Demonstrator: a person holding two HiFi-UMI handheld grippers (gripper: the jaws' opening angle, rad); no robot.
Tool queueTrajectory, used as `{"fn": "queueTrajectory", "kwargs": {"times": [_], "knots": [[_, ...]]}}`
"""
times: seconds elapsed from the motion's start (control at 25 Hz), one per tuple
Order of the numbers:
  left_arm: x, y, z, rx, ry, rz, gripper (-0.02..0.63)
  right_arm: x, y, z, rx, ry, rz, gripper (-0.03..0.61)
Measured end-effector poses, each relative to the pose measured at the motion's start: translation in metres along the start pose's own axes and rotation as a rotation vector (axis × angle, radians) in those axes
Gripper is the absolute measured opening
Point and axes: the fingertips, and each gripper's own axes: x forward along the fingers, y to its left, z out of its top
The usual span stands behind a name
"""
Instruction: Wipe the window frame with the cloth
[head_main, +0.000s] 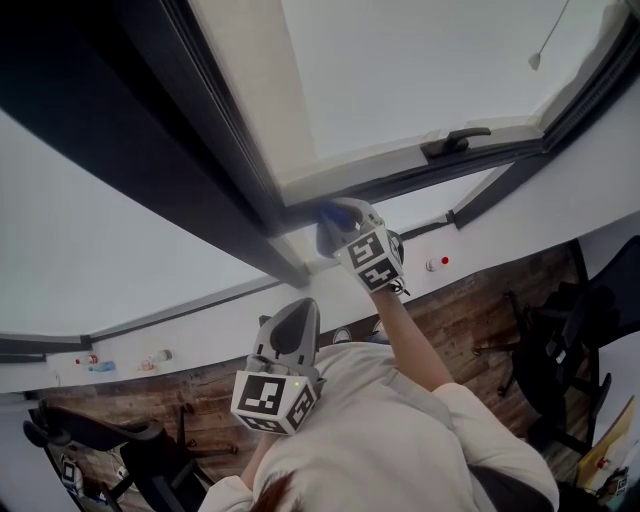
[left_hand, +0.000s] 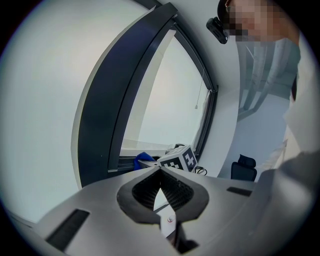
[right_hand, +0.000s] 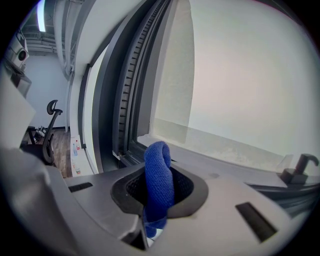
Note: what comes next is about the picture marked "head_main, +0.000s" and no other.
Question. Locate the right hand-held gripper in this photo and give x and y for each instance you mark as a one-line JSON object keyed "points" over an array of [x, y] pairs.
{"points": [[372, 260]]}

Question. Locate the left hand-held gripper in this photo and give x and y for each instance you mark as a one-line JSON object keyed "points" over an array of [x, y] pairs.
{"points": [[265, 395]]}

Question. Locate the blue cleaning cloth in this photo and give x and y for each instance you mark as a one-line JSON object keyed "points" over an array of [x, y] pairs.
{"points": [[340, 215]]}

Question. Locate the person's right forearm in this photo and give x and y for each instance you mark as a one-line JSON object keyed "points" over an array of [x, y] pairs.
{"points": [[410, 340]]}

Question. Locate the person's left forearm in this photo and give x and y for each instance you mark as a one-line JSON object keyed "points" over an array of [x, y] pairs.
{"points": [[257, 460]]}

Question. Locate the person's left white shoe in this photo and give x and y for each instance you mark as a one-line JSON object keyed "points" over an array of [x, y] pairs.
{"points": [[341, 336]]}

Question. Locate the person's white shoe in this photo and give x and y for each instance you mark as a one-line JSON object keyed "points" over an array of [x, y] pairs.
{"points": [[341, 336], [380, 328]]}

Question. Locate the red-capped plastic bottle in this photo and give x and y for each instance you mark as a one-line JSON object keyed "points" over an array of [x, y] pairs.
{"points": [[436, 263], [87, 359]]}

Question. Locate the person's right white shoe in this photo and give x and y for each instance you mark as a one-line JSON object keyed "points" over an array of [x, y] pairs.
{"points": [[380, 328]]}

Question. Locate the clear plastic bottle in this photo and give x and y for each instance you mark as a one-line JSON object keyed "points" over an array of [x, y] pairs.
{"points": [[161, 355]]}

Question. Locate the person's white sweatshirt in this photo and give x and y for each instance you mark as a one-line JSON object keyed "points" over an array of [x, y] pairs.
{"points": [[380, 440]]}

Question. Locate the orange-label plastic bottle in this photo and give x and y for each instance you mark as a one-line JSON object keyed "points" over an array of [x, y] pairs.
{"points": [[146, 366]]}

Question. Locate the black office chair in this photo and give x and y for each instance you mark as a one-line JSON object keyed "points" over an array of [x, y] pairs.
{"points": [[145, 450], [575, 325]]}

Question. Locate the blue-label plastic bottle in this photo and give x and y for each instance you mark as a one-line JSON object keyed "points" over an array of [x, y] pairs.
{"points": [[102, 367]]}

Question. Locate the white patterned device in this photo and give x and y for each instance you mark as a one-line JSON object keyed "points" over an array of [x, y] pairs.
{"points": [[71, 475]]}

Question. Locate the yellow cardboard box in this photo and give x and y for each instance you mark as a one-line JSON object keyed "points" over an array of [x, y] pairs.
{"points": [[612, 440]]}

